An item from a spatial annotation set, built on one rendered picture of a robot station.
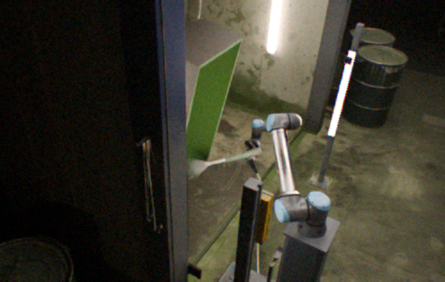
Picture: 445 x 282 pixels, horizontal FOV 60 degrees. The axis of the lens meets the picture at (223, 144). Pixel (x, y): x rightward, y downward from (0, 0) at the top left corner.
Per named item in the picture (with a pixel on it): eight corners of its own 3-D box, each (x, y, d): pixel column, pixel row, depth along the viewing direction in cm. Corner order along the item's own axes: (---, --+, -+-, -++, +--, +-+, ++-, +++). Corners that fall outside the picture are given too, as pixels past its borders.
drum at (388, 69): (341, 103, 535) (357, 42, 484) (384, 111, 524) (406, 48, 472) (339, 125, 489) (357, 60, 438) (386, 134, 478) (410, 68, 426)
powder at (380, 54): (358, 45, 483) (358, 44, 483) (403, 51, 473) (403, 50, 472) (358, 62, 441) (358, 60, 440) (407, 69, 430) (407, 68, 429)
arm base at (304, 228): (330, 224, 266) (333, 213, 260) (320, 242, 252) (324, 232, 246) (303, 212, 273) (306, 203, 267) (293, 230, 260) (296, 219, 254)
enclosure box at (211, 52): (135, 175, 313) (151, 42, 236) (177, 139, 357) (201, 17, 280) (170, 197, 305) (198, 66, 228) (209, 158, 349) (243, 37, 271)
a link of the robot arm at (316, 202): (330, 224, 252) (335, 204, 242) (305, 227, 249) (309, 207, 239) (321, 207, 264) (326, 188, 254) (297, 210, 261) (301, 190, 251)
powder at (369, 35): (399, 37, 513) (399, 36, 513) (384, 48, 479) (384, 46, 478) (360, 27, 540) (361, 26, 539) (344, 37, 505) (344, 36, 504)
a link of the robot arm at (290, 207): (309, 219, 241) (290, 109, 264) (282, 221, 238) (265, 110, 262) (301, 222, 255) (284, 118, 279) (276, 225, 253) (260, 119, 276)
